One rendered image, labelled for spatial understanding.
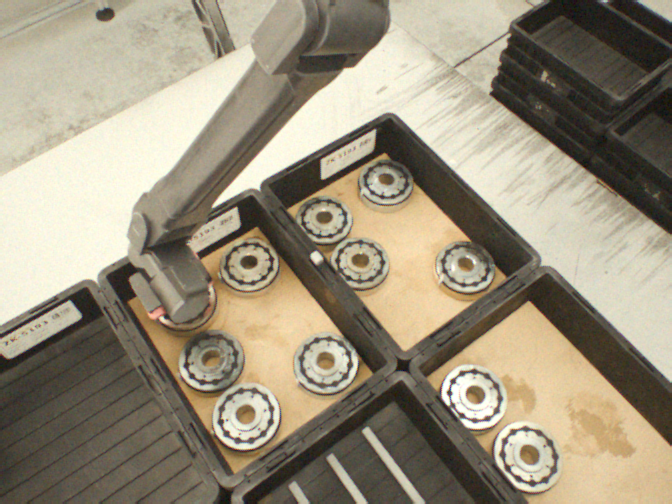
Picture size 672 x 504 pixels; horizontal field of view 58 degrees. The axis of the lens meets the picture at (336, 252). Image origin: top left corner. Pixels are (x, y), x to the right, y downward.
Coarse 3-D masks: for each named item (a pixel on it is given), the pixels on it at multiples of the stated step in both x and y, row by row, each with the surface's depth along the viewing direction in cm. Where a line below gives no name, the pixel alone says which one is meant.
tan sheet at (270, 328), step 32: (224, 288) 106; (288, 288) 106; (224, 320) 103; (256, 320) 103; (288, 320) 103; (320, 320) 103; (160, 352) 99; (256, 352) 100; (288, 352) 100; (288, 384) 97; (288, 416) 95; (224, 448) 92
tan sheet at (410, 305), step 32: (320, 192) 116; (352, 192) 116; (416, 192) 117; (384, 224) 113; (416, 224) 113; (448, 224) 113; (416, 256) 110; (384, 288) 106; (416, 288) 106; (384, 320) 103; (416, 320) 103
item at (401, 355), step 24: (384, 120) 112; (336, 144) 109; (288, 168) 106; (264, 192) 104; (528, 264) 98; (504, 288) 96; (360, 312) 93; (384, 336) 91; (432, 336) 93; (408, 360) 90
